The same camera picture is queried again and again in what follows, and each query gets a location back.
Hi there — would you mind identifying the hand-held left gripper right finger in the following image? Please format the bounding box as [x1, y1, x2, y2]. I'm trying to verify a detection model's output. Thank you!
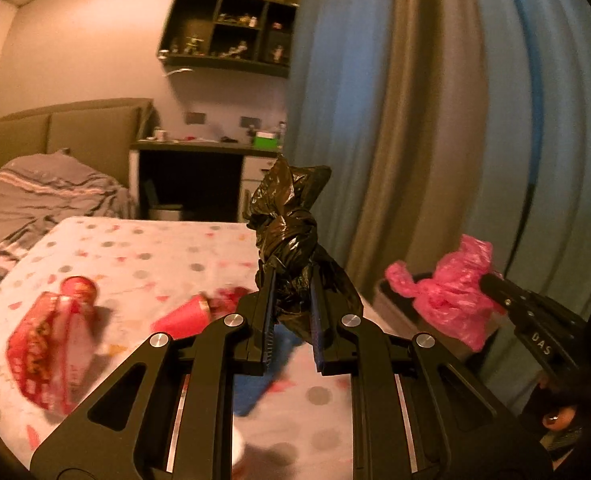
[309, 265, 556, 480]

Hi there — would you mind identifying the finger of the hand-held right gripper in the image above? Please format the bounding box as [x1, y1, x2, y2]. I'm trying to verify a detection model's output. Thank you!
[479, 272, 576, 377]

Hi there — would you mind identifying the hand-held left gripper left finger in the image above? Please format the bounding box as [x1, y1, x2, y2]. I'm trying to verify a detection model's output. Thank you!
[30, 265, 279, 480]

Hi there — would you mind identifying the pink plastic bag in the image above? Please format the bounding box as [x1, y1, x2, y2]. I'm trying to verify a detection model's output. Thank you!
[384, 234, 507, 352]

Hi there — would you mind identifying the blue foam net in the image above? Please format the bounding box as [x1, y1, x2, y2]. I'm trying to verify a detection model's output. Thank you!
[232, 329, 302, 418]

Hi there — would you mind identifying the black plastic bag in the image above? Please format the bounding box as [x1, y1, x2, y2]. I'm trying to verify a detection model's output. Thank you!
[243, 154, 365, 347]

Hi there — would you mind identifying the dark waste bin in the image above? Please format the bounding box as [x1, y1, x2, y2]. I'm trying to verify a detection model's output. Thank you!
[374, 271, 502, 362]

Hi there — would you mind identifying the person's right hand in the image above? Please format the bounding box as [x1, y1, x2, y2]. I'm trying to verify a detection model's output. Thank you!
[523, 385, 591, 463]

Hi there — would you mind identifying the red crumpled wrapper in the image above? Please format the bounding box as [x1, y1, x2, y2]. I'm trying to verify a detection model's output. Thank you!
[210, 287, 250, 319]

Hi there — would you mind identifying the red paper cup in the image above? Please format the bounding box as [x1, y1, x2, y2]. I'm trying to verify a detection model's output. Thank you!
[150, 294, 212, 342]

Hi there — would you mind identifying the polka-dot tablecloth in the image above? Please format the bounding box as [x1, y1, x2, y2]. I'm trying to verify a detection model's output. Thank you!
[0, 216, 377, 480]

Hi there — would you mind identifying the small white waste bin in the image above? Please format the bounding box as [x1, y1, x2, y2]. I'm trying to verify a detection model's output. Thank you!
[148, 203, 184, 222]

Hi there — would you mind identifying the dark desk with white drawers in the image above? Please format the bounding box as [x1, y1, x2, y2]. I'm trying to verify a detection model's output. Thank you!
[128, 137, 285, 224]

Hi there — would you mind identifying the red can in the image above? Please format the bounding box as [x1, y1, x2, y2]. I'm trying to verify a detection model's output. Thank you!
[58, 275, 99, 312]

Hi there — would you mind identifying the blue and beige curtain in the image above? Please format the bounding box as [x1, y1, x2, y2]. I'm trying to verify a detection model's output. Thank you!
[282, 0, 591, 411]

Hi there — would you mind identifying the red snack packet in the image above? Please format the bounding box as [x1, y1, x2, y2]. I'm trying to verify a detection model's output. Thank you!
[6, 291, 102, 415]

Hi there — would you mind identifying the small white lamp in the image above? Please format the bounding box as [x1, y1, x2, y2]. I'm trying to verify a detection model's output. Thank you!
[158, 49, 192, 79]

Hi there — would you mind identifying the group of small figurines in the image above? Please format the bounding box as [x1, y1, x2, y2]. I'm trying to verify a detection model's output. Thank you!
[170, 12, 284, 61]

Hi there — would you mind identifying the dark wall shelf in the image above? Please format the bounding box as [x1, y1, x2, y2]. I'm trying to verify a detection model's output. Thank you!
[158, 0, 297, 79]

